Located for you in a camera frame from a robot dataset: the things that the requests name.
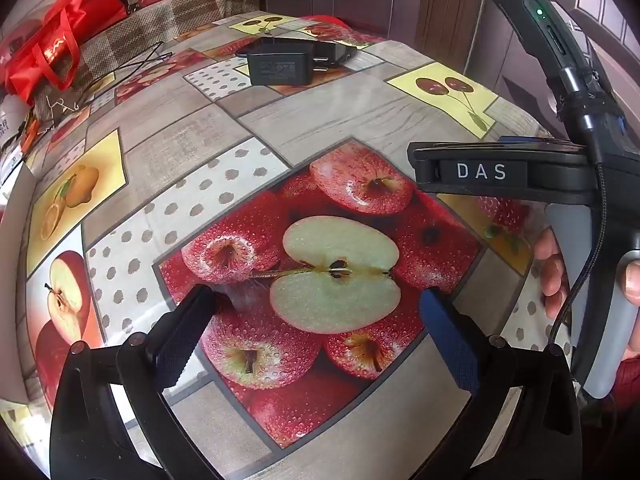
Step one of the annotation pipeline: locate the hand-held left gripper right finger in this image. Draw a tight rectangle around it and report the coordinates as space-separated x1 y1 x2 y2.
419 287 583 480

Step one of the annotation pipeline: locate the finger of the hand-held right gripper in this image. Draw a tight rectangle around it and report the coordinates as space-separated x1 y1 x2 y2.
407 136 587 192

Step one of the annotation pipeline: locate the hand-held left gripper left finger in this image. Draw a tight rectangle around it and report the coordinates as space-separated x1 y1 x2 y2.
49 284 221 480

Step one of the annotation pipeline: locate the person's right forearm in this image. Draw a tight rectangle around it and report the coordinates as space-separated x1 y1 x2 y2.
612 357 640 431

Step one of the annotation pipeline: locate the person's right hand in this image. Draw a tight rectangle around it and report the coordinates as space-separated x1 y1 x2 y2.
534 227 640 322

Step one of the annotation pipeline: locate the black smartphone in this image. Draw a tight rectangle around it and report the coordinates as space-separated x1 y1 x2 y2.
235 35 359 69

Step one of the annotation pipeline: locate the black power adapter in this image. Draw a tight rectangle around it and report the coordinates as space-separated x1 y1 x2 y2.
247 37 337 87

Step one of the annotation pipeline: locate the plaid sofa cover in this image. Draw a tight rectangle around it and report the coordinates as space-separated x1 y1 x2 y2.
30 0 261 121

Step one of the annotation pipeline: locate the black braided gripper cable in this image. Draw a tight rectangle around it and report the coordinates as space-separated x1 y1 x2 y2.
547 65 610 348

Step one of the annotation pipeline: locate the white wire hanger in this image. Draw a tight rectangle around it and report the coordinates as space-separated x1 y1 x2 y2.
44 94 87 113

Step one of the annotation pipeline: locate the thin black cable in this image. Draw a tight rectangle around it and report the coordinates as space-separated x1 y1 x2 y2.
75 40 173 107

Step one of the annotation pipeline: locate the red shopping bag with handles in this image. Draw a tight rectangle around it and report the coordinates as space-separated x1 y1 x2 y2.
2 0 131 108

